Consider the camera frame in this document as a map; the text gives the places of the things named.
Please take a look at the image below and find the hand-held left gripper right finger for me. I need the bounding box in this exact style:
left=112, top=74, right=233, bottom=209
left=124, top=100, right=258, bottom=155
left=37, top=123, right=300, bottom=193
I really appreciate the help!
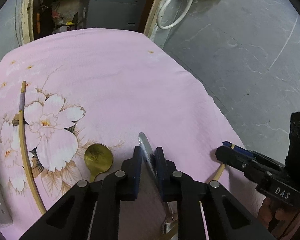
left=154, top=147, right=278, bottom=240

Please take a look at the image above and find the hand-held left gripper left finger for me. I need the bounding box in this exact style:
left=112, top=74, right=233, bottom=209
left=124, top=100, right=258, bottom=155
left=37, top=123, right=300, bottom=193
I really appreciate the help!
left=19, top=146, right=143, bottom=240

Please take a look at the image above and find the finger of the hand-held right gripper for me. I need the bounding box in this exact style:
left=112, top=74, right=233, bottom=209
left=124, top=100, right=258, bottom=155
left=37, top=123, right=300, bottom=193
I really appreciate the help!
left=216, top=146, right=265, bottom=183
left=222, top=141, right=285, bottom=170

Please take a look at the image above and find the steel spoon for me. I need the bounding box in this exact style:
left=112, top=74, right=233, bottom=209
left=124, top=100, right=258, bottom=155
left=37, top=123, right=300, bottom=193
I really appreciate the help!
left=138, top=132, right=177, bottom=236

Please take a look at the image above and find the person's right hand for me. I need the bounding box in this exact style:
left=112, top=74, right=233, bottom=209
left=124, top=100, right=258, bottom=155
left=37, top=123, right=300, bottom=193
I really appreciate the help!
left=259, top=197, right=275, bottom=227

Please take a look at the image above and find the gold spoon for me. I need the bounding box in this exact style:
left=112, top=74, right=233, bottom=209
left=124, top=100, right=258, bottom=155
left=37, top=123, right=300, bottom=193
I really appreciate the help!
left=84, top=143, right=114, bottom=183

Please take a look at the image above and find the pink floral cloth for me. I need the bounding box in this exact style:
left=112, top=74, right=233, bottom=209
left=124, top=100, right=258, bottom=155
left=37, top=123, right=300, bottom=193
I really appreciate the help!
left=0, top=27, right=300, bottom=240

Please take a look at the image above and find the purple banded bamboo chopstick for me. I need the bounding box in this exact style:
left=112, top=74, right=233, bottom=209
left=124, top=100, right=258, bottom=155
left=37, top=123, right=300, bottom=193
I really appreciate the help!
left=18, top=81, right=47, bottom=215

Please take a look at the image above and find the grey metal cabinet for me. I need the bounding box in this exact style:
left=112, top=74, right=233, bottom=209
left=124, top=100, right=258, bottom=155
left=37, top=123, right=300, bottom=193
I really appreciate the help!
left=86, top=0, right=147, bottom=33

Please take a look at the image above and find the crumpled plastic bag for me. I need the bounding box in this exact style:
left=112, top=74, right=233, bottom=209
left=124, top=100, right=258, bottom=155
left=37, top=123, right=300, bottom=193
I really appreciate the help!
left=51, top=23, right=73, bottom=33

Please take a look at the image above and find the white hose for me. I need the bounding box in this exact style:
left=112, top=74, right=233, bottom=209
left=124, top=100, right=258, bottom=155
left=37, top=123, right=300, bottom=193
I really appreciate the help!
left=157, top=0, right=198, bottom=30

